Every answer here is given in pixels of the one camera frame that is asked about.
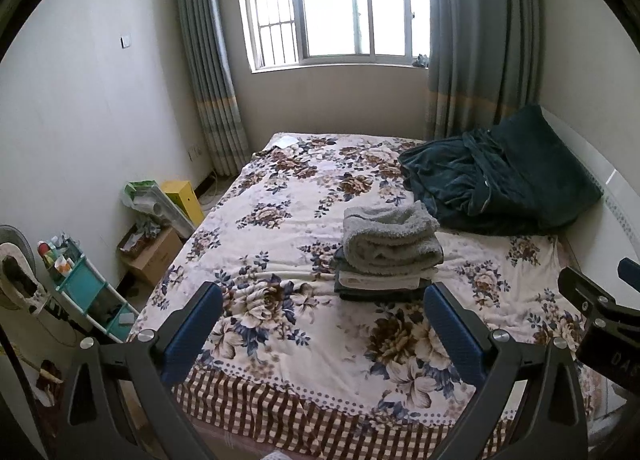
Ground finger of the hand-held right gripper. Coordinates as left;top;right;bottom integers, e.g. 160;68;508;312
617;257;640;291
557;265;640;329

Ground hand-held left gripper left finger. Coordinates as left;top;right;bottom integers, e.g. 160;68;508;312
56;281;223;460

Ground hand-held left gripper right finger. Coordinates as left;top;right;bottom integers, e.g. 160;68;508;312
424;282;588;460

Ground grey fluffy towel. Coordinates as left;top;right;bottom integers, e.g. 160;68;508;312
341;200;446;277

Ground folded white pants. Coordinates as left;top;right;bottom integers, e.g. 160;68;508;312
339;267;422;291

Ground cardboard box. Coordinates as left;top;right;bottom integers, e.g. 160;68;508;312
116;224;184;289

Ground floral printed blanket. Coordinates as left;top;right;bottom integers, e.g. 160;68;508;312
128;132;597;447

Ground teal storage shelf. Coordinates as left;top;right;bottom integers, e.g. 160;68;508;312
37;234;142;344

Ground yellow box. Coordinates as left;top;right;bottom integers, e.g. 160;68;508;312
160;180;206;227

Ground green and white plastic bag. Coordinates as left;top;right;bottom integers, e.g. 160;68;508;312
122;180;197;241

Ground dark teal pillow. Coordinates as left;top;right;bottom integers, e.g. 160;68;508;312
492;104;604;233

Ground dark green blanket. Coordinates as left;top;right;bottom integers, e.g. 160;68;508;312
399;128;551;237

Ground white standing fan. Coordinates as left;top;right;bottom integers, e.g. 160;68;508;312
0;225;52;317

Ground grey-green striped curtain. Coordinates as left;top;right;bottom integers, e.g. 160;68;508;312
423;0;545;141
172;0;251;177

